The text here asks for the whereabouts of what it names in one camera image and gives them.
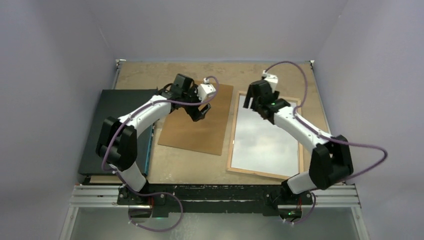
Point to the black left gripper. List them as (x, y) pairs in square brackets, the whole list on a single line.
[(195, 113)]

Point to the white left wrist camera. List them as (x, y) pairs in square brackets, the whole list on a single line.
[(205, 90)]

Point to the colour photo print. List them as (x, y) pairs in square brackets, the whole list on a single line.
[(265, 139)]

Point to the white wooden picture frame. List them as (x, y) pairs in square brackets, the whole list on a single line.
[(232, 132)]

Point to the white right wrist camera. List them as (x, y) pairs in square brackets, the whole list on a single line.
[(271, 79)]

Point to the aluminium extrusion rail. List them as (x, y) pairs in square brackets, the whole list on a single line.
[(105, 196)]

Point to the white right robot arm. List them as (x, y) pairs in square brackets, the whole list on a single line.
[(331, 160)]

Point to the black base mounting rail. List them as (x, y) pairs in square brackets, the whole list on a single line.
[(266, 199)]

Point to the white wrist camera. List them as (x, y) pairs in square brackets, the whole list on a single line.
[(205, 90), (271, 79)]

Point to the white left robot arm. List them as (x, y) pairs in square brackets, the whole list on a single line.
[(117, 144)]

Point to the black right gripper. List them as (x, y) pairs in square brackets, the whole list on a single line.
[(248, 101)]

